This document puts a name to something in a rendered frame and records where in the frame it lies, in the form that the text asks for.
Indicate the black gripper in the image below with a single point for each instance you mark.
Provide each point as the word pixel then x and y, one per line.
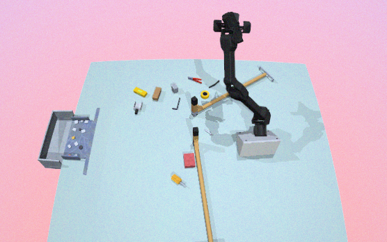
pixel 218 25

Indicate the red rectangular block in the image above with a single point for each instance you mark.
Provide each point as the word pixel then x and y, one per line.
pixel 189 160

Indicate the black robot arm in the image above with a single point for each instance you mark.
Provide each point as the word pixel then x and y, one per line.
pixel 228 44

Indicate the tan rectangular block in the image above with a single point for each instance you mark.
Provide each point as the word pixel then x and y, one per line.
pixel 156 94

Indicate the yellow rectangular block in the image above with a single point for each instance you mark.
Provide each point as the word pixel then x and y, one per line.
pixel 140 92

